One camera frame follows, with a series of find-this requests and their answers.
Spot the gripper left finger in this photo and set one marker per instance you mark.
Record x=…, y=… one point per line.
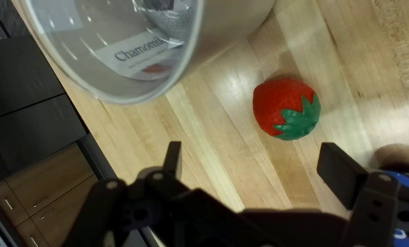
x=122, y=206

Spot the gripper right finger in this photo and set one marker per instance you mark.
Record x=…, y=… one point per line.
x=372, y=206

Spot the dark grey cabinet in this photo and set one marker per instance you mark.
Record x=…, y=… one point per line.
x=22, y=103

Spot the white tea bag packet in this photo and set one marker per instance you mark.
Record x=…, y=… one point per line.
x=135, y=55

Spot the wooden drawer cabinet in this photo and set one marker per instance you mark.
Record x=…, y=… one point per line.
x=50, y=192

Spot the blue and black round object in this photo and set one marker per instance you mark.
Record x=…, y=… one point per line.
x=406, y=180

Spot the silver metal bowl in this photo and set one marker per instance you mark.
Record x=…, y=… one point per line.
x=129, y=51

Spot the red toy strawberry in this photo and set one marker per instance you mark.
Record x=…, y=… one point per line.
x=279, y=103

